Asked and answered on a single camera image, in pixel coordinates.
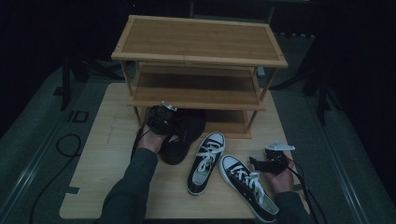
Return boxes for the black white canvas sneaker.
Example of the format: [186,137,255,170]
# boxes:
[218,154,280,224]
[186,131,227,196]

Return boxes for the left hand-held gripper cable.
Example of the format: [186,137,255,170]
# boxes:
[130,127,152,160]

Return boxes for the black metal stand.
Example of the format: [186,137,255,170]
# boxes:
[52,54,124,112]
[270,59,344,127]

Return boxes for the wooden shoe rack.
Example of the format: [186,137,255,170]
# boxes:
[110,14,289,140]

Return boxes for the person's left hand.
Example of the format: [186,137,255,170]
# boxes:
[136,126,168,154]

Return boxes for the person's right hand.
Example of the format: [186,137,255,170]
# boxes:
[264,167,295,194]

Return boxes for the black floor cable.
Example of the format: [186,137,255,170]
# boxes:
[29,133,82,224]

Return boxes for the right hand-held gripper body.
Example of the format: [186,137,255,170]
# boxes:
[263,141,296,175]

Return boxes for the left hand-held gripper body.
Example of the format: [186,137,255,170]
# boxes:
[145,101,178,135]

